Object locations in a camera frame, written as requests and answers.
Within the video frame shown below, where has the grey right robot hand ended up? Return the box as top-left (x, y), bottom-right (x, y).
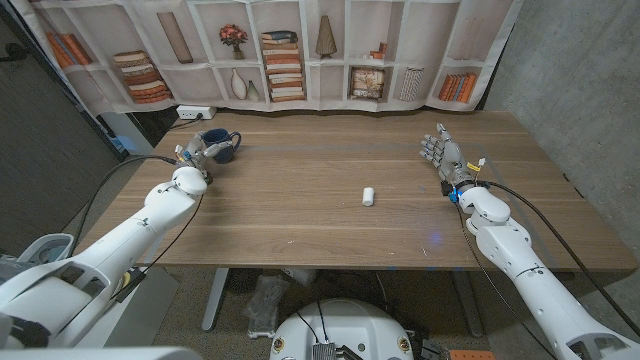
top-left (418, 122), bottom-right (479, 194)

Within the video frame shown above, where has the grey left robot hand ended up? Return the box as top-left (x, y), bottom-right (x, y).
top-left (174, 131), bottom-right (230, 176)

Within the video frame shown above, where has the dark blue ceramic mug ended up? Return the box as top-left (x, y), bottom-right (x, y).
top-left (201, 128), bottom-right (242, 165)

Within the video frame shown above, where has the white power strip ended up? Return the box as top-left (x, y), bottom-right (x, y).
top-left (175, 104), bottom-right (218, 121)

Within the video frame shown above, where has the white cabinet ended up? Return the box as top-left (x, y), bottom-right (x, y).
top-left (97, 110), bottom-right (155, 157)

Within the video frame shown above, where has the black round fan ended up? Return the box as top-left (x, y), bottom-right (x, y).
top-left (227, 268), bottom-right (264, 296)

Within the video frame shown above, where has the yellow and black pad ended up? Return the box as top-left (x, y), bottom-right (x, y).
top-left (114, 266), bottom-right (147, 301)

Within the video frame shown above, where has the grey metal table leg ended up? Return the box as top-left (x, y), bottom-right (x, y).
top-left (201, 268), bottom-right (230, 333)
top-left (452, 272), bottom-right (484, 339)

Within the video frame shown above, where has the white floor board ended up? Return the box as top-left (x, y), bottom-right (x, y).
top-left (74, 267), bottom-right (180, 350)

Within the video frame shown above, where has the printed bookshelf backdrop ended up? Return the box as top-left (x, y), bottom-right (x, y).
top-left (9, 0), bottom-right (524, 117)

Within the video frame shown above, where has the clear plastic bag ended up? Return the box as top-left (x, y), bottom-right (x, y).
top-left (243, 273), bottom-right (291, 339)

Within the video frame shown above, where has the white grey chair base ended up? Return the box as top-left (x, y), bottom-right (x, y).
top-left (16, 232), bottom-right (77, 266)

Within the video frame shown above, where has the orange box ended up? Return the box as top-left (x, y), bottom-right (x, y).
top-left (449, 349), bottom-right (497, 360)

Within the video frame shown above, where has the white robot torso base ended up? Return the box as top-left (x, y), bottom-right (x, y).
top-left (269, 298), bottom-right (415, 360)

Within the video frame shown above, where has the black power strip cord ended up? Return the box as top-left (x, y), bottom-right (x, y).
top-left (169, 113), bottom-right (205, 132)

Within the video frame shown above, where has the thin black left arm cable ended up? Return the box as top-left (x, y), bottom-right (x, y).
top-left (110, 193), bottom-right (205, 302)

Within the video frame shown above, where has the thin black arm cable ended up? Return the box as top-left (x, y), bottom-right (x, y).
top-left (454, 202), bottom-right (560, 360)
top-left (110, 193), bottom-right (205, 302)

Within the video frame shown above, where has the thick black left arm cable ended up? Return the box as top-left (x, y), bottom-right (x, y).
top-left (69, 154), bottom-right (179, 256)

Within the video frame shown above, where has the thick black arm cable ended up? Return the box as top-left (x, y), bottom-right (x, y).
top-left (477, 179), bottom-right (640, 337)
top-left (69, 154), bottom-right (179, 256)

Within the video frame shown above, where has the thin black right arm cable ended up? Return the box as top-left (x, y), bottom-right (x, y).
top-left (454, 202), bottom-right (560, 360)

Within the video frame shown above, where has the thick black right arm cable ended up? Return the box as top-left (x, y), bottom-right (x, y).
top-left (477, 179), bottom-right (640, 337)

